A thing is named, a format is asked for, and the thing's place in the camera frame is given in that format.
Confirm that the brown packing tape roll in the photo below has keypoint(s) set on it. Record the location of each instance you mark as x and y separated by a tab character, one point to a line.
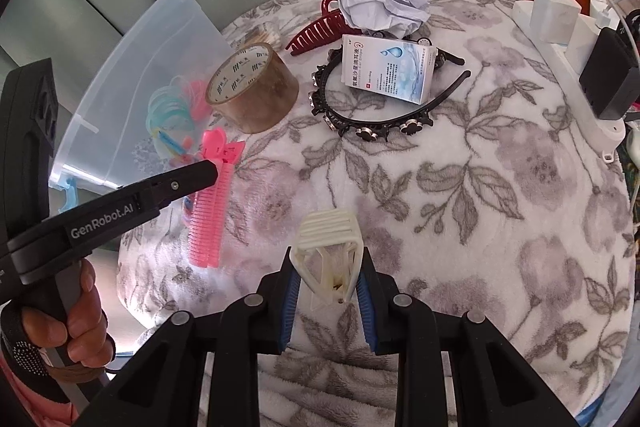
260	97

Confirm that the black flower headband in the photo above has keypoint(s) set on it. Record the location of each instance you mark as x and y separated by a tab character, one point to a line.
365	134

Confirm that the person's left hand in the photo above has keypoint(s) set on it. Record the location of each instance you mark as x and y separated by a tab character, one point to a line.
85	332

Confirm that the white power strip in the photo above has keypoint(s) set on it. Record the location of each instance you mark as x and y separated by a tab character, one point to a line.
607	134

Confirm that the white medicine box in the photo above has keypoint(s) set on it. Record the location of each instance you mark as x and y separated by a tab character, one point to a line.
390	67

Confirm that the small white charger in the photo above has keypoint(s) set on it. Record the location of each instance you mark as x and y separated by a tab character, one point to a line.
580	42

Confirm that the pink hair roller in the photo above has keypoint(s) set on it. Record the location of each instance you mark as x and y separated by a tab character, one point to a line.
210	227

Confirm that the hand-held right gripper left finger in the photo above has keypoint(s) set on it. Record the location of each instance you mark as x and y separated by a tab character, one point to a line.
290	302

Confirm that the grey floral blanket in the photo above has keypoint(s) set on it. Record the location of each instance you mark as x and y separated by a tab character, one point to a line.
475	207

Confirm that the black power adapter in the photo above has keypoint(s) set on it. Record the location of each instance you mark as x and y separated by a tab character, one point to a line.
610	72

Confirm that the person's left forearm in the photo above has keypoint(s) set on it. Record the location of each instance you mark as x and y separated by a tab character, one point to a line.
30	407

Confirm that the large white charger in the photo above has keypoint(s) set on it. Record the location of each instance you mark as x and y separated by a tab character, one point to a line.
550	14

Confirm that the black studded wristband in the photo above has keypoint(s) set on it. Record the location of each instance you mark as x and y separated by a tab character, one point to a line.
25	352

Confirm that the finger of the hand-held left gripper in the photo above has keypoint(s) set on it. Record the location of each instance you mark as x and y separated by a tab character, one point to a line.
185	182

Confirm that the clear plastic container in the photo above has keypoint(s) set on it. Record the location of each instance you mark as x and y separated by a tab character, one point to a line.
150	37

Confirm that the pack of cotton swabs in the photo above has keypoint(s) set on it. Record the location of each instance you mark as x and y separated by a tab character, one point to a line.
262	38

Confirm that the cream plastic hair clip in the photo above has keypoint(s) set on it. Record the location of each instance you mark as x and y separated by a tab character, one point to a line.
325	227

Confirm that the dark red claw clip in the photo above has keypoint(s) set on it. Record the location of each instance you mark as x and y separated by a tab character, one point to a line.
315	34

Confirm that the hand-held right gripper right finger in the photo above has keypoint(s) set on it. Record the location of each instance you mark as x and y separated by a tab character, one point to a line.
367	307

